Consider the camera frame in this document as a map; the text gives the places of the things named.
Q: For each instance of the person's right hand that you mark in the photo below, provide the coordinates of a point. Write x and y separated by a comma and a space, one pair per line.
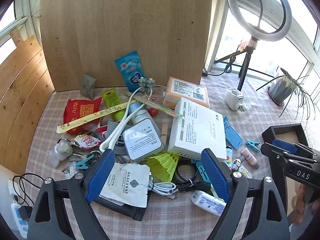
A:
300, 210

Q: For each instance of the yellow green shuttlecock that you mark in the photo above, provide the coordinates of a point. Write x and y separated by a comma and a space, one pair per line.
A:
162, 166

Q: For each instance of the potted spider plant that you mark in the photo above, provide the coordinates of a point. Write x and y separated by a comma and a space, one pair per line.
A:
282, 87

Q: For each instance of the grey sachet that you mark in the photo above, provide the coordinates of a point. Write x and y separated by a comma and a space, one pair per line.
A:
87, 85

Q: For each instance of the black tray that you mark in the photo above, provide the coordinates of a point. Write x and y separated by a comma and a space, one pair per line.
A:
268, 132

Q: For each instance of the teal plastic clip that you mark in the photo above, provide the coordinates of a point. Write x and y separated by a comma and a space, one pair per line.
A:
83, 162

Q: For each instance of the large white box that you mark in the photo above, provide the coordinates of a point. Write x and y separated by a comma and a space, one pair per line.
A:
197, 130

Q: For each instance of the orange tissue pack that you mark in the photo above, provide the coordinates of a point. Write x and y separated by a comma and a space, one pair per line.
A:
185, 90

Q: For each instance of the red doll figure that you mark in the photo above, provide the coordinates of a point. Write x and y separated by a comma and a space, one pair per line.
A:
152, 111

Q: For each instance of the blue utility knife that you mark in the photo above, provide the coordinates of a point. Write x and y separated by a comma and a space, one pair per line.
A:
201, 170

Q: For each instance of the grey card with black circle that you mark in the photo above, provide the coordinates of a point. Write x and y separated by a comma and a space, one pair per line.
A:
115, 142

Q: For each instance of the green packet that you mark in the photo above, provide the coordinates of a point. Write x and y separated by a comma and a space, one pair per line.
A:
111, 98

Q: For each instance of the wrapped wooden chopsticks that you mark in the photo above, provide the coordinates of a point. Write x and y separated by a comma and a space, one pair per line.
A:
160, 107

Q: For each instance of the clear plastic bag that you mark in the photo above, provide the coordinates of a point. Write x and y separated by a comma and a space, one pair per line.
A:
60, 152

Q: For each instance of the wooden clothespin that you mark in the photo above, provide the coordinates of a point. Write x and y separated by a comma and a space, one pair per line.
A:
164, 133

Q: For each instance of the white power strip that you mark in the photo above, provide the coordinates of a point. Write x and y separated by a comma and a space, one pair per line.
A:
17, 220

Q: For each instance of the white blue tissue pack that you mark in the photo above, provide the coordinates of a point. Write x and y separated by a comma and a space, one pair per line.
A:
207, 202

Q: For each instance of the wooden side panel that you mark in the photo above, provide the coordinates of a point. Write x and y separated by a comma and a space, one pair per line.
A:
22, 92

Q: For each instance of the blue wet wipes packet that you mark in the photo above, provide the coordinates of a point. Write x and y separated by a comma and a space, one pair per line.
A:
130, 70

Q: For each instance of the torn white sachet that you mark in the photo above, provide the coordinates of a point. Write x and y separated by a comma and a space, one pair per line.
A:
127, 182

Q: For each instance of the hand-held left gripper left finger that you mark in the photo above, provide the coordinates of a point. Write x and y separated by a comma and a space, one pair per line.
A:
100, 177

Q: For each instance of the black pouch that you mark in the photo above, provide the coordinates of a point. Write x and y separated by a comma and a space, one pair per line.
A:
120, 210

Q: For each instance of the wooden back board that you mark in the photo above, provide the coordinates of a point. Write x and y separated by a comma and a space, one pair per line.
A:
125, 30

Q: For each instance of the teal clothes peg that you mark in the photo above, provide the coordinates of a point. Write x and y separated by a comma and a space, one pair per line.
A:
252, 146

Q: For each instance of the small pink bottle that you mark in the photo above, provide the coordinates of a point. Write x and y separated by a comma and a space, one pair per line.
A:
250, 157

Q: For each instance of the white tube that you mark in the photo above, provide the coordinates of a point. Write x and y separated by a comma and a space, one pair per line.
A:
140, 115

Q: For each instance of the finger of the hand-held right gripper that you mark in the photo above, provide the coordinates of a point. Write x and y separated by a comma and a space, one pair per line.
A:
272, 152
285, 147

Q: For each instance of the patterned small sachet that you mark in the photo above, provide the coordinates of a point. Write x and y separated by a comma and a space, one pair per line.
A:
243, 173

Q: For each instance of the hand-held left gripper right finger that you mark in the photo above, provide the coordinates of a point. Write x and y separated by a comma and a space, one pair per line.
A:
215, 177

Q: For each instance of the white plug adapter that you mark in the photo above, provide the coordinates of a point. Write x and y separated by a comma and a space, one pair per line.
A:
233, 98

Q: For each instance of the blue phone stand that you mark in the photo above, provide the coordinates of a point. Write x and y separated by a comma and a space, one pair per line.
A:
232, 135

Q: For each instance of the brown plant saucer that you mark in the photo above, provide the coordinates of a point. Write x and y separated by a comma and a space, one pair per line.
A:
272, 98

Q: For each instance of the small white square box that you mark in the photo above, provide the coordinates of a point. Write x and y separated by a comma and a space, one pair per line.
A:
142, 140

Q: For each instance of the coffee sachet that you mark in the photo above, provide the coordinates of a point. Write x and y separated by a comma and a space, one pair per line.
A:
86, 141

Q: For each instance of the black tripod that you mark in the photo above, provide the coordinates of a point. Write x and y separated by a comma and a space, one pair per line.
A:
243, 72

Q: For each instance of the red packet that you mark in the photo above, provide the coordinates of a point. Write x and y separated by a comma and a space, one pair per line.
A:
77, 110

